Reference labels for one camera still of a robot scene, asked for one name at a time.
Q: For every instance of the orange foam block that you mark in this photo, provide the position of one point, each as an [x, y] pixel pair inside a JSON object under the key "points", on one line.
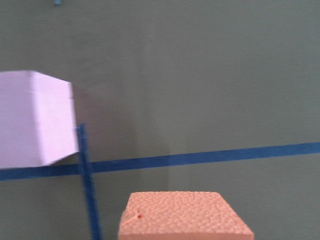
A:
{"points": [[181, 215]]}

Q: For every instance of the pink foam block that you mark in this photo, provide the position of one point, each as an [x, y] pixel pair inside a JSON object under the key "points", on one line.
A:
{"points": [[37, 119]]}

